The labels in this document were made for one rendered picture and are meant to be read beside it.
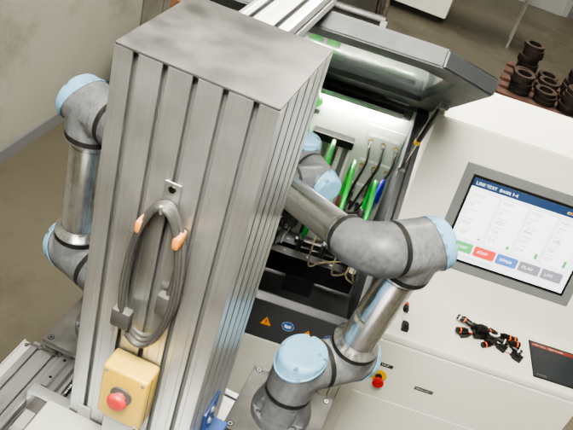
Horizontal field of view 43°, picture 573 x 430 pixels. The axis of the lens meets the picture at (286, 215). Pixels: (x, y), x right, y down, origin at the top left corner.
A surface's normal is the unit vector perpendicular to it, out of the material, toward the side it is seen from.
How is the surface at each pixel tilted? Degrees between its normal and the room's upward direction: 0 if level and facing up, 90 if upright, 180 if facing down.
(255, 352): 90
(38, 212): 0
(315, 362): 7
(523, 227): 76
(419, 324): 0
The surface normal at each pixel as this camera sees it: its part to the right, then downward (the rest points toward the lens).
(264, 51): 0.25, -0.77
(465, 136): -0.13, 0.35
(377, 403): -0.19, 0.55
